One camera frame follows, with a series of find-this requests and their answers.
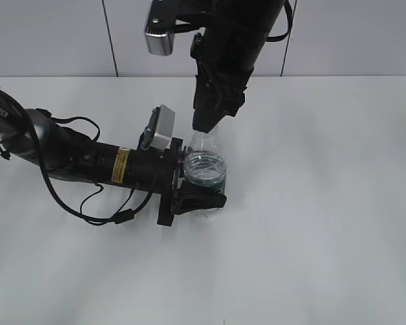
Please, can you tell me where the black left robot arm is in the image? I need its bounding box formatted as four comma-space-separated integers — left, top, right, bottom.
0, 88, 227, 226

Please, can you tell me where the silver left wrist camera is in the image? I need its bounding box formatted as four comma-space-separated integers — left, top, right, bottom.
141, 104, 175, 150

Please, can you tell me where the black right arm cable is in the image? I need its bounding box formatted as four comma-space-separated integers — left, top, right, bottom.
265, 0, 298, 44

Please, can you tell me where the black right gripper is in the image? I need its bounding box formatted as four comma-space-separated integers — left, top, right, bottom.
175, 1, 269, 133

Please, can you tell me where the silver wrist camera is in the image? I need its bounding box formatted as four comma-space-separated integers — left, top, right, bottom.
144, 0, 180, 56
141, 104, 175, 150

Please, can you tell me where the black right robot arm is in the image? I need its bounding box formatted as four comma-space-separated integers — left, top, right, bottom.
174, 1, 293, 133

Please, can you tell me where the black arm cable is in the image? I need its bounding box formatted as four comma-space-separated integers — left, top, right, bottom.
0, 81, 155, 225
265, 0, 298, 44

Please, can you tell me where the clear Cestbon water bottle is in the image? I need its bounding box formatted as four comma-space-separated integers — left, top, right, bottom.
182, 127, 228, 219

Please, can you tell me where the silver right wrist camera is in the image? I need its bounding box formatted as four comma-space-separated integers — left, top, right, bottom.
144, 0, 180, 56

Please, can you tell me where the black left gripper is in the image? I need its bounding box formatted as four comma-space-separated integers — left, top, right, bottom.
127, 137, 227, 226

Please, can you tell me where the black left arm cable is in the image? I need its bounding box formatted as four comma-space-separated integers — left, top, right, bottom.
0, 81, 155, 225

